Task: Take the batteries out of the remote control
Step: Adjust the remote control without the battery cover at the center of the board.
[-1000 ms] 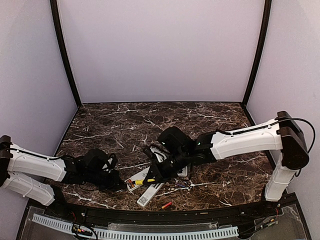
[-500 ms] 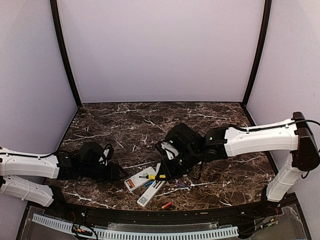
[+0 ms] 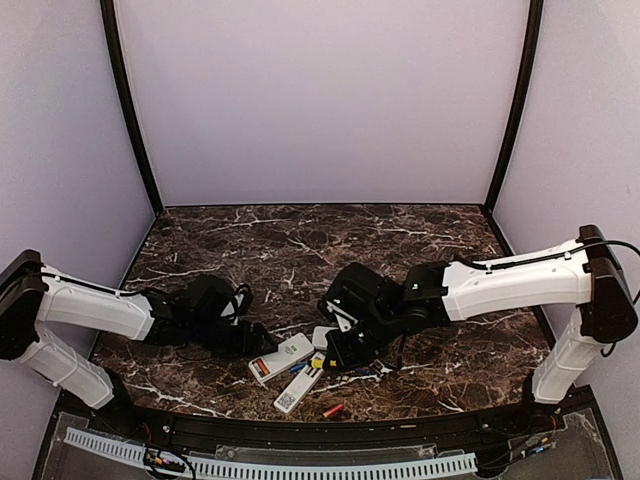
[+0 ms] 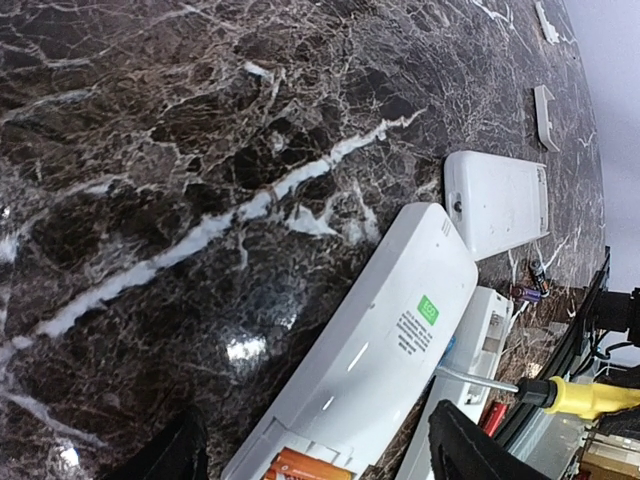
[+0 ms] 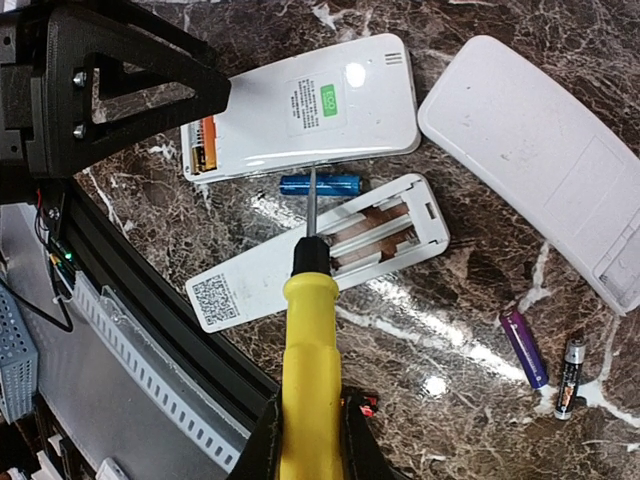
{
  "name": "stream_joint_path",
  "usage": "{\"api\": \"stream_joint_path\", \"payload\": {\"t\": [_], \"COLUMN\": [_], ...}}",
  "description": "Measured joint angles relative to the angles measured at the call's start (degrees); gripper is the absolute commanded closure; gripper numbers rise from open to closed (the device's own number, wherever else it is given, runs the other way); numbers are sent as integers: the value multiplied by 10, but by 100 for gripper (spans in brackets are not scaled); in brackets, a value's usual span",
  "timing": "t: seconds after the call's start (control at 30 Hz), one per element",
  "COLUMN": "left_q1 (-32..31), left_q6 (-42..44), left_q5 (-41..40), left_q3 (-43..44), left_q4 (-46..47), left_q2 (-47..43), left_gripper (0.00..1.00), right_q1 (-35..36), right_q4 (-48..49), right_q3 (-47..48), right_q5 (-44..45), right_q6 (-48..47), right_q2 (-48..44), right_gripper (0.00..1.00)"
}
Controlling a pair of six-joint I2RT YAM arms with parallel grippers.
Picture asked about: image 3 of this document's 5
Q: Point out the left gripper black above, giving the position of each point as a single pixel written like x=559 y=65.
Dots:
x=252 y=349

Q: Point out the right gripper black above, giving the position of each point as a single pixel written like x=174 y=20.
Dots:
x=342 y=358

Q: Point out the white remote with buttons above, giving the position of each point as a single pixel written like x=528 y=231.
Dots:
x=289 y=352

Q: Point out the white remote with label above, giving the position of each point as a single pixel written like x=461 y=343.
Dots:
x=300 y=386

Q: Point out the red orange battery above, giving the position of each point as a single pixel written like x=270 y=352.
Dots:
x=333 y=411

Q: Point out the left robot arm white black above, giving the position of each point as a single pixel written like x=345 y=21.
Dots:
x=34 y=295

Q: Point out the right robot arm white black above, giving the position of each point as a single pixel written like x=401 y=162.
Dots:
x=583 y=272

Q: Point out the orange battery in remote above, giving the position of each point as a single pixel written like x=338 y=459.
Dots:
x=261 y=369

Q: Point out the black front rail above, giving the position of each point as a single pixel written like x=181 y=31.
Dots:
x=482 y=430

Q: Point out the white slotted cable duct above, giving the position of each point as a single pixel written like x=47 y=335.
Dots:
x=253 y=463

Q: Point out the left black frame post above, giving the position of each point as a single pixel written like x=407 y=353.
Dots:
x=119 y=71

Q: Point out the black frame post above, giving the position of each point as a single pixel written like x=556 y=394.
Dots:
x=526 y=64
x=119 y=71

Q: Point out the right black frame post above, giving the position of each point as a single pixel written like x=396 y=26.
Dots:
x=526 y=64

